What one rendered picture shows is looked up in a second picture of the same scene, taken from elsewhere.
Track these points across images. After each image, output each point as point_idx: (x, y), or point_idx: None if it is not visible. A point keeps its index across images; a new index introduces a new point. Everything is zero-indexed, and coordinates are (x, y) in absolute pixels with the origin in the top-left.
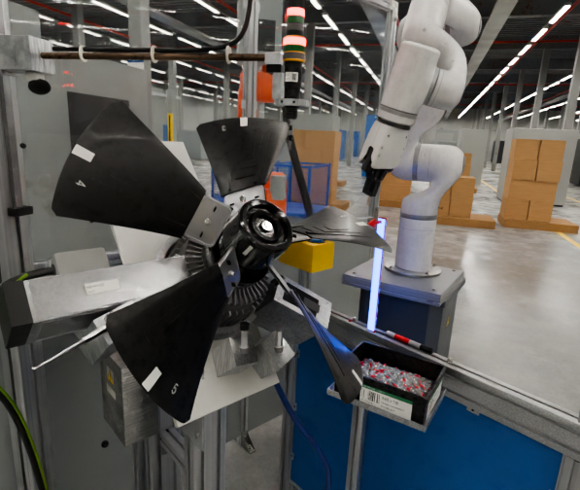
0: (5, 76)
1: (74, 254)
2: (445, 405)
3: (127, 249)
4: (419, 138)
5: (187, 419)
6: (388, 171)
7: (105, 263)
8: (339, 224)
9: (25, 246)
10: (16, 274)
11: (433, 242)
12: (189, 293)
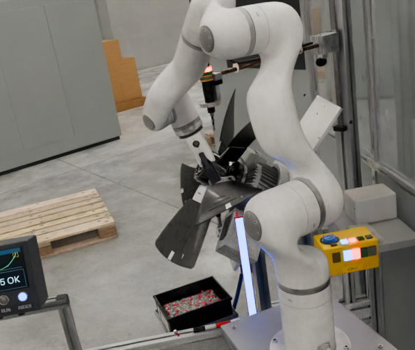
0: (334, 52)
1: (247, 150)
2: None
3: (275, 162)
4: (292, 170)
5: None
6: (205, 168)
7: (245, 159)
8: (226, 195)
9: (347, 149)
10: (340, 162)
11: (284, 320)
12: (190, 172)
